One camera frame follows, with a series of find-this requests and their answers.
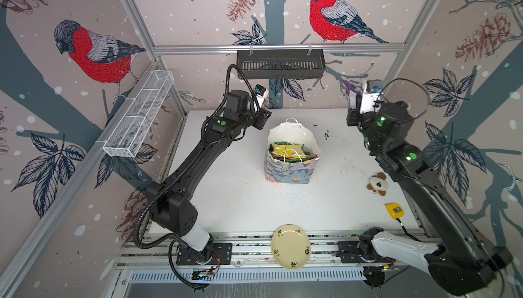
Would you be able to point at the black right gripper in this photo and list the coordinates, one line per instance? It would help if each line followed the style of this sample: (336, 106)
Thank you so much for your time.
(355, 117)

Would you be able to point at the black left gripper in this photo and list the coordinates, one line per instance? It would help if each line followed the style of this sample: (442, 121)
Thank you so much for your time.
(262, 118)

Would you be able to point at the patterned paper gift bag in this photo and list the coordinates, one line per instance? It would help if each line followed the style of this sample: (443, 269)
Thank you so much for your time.
(291, 171)

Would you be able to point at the purple candy snack bag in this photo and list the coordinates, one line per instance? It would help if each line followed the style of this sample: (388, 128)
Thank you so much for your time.
(351, 91)

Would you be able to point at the yellow snack bag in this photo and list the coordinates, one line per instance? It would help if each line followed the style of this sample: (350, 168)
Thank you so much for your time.
(287, 151)

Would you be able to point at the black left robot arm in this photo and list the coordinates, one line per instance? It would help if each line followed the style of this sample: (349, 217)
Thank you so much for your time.
(169, 203)

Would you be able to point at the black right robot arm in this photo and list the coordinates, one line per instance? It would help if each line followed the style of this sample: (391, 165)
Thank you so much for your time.
(465, 261)

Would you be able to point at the brown white plush toy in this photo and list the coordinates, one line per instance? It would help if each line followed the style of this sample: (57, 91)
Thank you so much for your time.
(378, 184)

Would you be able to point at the yellow tape measure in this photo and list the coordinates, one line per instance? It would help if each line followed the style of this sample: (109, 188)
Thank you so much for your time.
(395, 210)

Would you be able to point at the cream ceramic plate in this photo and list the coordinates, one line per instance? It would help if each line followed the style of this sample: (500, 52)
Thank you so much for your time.
(291, 247)

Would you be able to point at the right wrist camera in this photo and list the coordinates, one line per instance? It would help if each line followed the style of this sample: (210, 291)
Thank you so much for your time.
(371, 95)

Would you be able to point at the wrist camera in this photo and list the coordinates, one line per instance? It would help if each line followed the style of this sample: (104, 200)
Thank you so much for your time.
(261, 93)
(371, 95)

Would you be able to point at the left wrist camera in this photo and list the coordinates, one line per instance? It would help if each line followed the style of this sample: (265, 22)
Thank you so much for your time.
(261, 93)

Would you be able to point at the black hanging wall basket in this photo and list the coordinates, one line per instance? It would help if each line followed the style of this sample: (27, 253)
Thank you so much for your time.
(282, 64)

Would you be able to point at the horizontal aluminium frame bar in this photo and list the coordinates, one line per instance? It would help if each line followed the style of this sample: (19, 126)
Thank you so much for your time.
(327, 48)

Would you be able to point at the white wire mesh shelf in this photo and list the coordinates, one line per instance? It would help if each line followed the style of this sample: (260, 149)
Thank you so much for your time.
(132, 129)

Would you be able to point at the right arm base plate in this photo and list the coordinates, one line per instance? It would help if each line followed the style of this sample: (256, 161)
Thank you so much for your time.
(358, 252)

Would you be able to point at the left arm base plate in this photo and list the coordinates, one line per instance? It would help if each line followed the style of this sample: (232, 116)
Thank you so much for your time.
(218, 253)

